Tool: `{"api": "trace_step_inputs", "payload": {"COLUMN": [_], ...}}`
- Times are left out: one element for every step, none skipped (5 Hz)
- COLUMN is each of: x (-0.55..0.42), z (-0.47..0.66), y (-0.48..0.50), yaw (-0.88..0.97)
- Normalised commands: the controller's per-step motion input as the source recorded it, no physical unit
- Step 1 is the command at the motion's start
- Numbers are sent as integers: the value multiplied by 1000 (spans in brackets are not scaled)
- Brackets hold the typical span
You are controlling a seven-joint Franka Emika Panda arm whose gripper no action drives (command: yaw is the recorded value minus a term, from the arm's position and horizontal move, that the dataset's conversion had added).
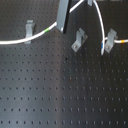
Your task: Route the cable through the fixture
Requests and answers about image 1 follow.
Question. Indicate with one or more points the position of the grey flat gripper finger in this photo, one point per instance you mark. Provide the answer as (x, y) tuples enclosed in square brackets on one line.
[(62, 15)]

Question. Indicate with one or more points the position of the grey object at top edge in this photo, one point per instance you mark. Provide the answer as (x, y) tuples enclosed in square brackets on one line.
[(90, 2)]

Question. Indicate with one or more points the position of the grey middle cable clip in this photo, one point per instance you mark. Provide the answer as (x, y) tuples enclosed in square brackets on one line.
[(81, 37)]

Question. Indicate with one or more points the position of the grey cable clip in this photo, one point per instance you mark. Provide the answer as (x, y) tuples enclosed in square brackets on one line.
[(81, 37), (29, 28), (112, 36)]

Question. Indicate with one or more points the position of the grey left cable clip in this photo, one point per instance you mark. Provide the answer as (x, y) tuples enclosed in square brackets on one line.
[(29, 28)]

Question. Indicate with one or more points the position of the grey right cable clip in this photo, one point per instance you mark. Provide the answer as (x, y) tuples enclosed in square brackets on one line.
[(112, 36)]

